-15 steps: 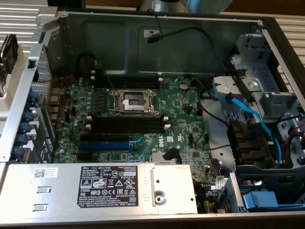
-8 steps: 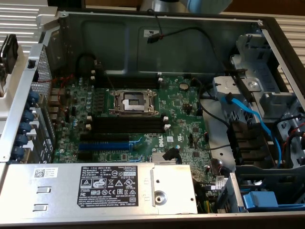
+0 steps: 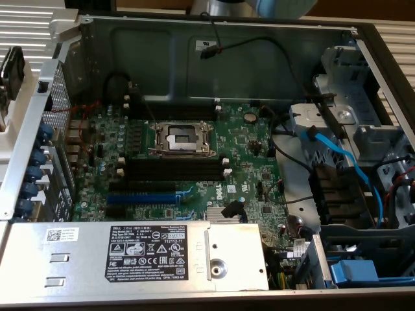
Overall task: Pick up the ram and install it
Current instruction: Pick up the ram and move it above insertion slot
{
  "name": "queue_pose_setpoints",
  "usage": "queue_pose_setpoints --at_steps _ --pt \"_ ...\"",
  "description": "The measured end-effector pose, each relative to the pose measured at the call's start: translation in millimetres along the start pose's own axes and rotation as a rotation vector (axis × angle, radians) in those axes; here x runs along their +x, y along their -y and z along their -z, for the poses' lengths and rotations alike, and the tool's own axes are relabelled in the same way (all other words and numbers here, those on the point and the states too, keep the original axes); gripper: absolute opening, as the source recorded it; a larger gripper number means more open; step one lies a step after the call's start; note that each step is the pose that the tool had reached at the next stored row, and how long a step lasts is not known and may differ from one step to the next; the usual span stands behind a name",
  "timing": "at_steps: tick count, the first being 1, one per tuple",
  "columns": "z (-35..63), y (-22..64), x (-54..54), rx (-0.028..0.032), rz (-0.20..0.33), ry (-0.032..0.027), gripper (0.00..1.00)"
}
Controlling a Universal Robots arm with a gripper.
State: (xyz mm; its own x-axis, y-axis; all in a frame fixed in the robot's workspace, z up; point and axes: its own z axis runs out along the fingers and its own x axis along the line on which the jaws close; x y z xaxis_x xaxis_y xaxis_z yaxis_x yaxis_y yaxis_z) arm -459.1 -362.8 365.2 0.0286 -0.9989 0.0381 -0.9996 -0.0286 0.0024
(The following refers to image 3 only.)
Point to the blue slot retention clip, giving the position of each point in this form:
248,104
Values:
28,190
33,173
44,132
23,206
39,157

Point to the white case sticker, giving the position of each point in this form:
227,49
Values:
207,44

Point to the black upright computer part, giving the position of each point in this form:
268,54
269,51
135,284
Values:
13,71

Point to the black plastic bracket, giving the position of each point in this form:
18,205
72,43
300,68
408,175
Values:
337,191

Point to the round coin battery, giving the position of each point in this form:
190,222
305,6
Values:
250,117

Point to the green Dell motherboard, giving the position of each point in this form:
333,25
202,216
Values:
246,155

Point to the silver finned chipset heatsink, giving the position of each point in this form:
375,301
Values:
215,214

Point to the black printed rating label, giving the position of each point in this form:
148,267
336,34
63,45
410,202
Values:
146,252

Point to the black RAM slot white latches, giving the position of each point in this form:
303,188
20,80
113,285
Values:
175,116
175,105
175,178
175,166

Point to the short black expansion slot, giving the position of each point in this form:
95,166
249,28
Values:
115,211

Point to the grey metal disk bay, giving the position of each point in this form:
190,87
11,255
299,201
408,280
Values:
343,116

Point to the silver CPU socket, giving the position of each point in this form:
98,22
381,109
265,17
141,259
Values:
181,139

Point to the thin metal locking lever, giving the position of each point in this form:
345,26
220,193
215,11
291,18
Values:
147,107

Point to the large silver port block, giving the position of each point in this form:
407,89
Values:
78,125
75,138

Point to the silver power supply unit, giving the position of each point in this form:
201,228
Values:
81,259

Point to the blue plastic disk caddy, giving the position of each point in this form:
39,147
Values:
353,272

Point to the blue expansion slot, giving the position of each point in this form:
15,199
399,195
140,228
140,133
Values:
142,198

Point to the long black expansion slot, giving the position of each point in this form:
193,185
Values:
142,187

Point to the silver blue-capped robot arm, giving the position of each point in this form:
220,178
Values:
282,6

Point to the grey open PC case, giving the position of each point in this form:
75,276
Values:
194,64

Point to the white QR code sticker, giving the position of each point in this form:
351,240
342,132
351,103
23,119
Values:
61,234

